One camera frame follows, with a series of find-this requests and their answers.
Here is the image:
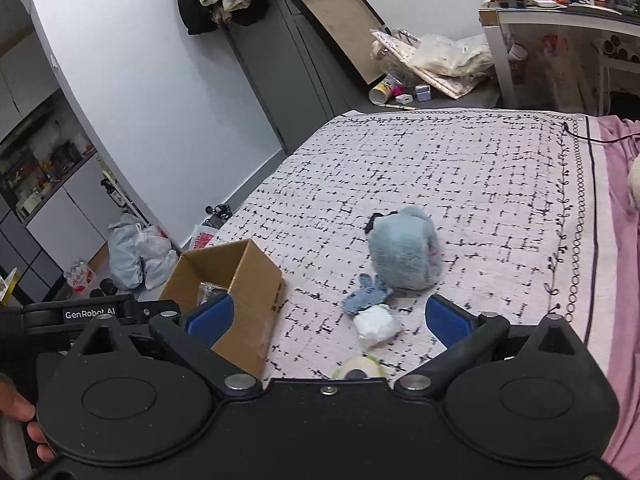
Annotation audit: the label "pink bed sheet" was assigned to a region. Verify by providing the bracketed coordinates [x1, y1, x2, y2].
[598, 116, 639, 479]

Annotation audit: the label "white shelf cabinet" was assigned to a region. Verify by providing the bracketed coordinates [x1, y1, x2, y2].
[1, 0, 120, 306]

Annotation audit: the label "small blue bunny plush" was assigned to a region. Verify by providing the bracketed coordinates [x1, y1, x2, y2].
[341, 273, 394, 316]

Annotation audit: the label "person's left hand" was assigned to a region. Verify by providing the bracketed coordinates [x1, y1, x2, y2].
[0, 375, 55, 463]

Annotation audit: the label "white desk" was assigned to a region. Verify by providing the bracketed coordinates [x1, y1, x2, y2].
[478, 3, 639, 118]

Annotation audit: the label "grey plastic bag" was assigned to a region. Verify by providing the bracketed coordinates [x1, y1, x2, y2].
[107, 212, 143, 290]

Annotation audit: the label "black cable on bed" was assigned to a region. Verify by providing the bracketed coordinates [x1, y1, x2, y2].
[562, 121, 640, 146]

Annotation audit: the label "large blue fluffy plush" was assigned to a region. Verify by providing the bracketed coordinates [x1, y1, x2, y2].
[364, 205, 442, 292]

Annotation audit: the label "cream and blue pillow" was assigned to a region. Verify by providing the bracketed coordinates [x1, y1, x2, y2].
[627, 155, 640, 210]

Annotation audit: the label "dark grey door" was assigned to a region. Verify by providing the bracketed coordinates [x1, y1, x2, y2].
[226, 0, 362, 154]

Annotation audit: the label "brown cardboard box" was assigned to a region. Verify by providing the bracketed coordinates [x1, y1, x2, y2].
[160, 240, 282, 377]

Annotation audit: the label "black fabric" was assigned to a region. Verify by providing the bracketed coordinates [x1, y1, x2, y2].
[196, 282, 230, 310]

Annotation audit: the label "paper cup on floor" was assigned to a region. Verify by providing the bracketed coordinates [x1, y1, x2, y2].
[369, 74, 404, 106]

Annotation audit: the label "red white plastic bag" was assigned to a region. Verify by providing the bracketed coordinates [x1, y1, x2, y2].
[188, 226, 218, 250]

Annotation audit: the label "round eyeball plush toy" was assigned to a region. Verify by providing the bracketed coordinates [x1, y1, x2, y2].
[332, 354, 386, 380]

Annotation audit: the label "white black patterned bedspread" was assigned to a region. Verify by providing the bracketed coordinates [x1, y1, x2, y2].
[219, 110, 617, 379]

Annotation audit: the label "black shoes on floor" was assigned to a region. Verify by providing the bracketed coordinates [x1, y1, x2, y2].
[203, 203, 233, 229]

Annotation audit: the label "cream tote bag pile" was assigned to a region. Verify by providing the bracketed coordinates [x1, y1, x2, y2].
[370, 29, 494, 100]

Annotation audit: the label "white soft item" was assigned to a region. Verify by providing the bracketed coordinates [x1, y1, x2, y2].
[354, 304, 402, 349]

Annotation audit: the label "black framed board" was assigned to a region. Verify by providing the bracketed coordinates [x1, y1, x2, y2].
[291, 0, 390, 89]

